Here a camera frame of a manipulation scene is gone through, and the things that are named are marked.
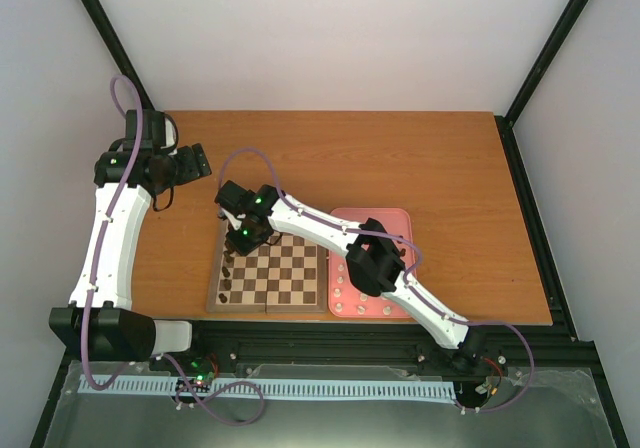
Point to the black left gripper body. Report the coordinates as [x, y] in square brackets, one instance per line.
[187, 172]

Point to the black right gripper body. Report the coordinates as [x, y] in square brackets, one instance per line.
[250, 239]

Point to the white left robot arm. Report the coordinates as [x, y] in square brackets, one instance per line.
[98, 323]

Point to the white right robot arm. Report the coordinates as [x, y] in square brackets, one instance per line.
[373, 259]

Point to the wooden chess board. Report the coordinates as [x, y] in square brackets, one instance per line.
[288, 274]

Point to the light blue cable duct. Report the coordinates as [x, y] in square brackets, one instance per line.
[289, 389]

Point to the black aluminium frame rail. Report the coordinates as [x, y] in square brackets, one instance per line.
[552, 393]

